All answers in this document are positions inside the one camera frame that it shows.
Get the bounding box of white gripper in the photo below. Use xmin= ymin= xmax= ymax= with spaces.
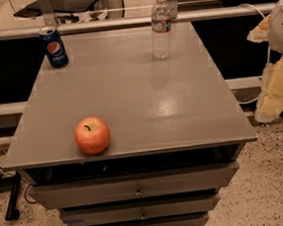
xmin=247 ymin=0 xmax=283 ymax=123

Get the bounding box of clear plastic water bottle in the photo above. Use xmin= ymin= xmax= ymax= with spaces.
xmin=151 ymin=0 xmax=172 ymax=60

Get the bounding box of red apple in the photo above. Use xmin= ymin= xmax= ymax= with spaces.
xmin=74 ymin=117 xmax=110 ymax=155

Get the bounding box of grey drawer cabinet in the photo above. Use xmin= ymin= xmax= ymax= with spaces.
xmin=3 ymin=23 xmax=256 ymax=214

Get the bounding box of top grey drawer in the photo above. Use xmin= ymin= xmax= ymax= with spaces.
xmin=29 ymin=161 xmax=239 ymax=209

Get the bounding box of middle grey drawer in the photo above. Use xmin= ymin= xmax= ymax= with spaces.
xmin=60 ymin=193 xmax=220 ymax=226

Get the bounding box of black office chair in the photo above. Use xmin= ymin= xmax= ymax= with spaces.
xmin=14 ymin=0 xmax=101 ymax=19

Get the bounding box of blue Pepsi can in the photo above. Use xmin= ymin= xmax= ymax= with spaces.
xmin=38 ymin=26 xmax=69 ymax=68

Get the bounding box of black stand leg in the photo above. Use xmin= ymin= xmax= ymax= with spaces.
xmin=5 ymin=173 xmax=21 ymax=221

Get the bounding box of white cable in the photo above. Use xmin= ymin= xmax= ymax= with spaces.
xmin=228 ymin=1 xmax=277 ymax=106

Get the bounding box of metal railing frame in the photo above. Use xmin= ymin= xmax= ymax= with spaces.
xmin=0 ymin=0 xmax=283 ymax=41

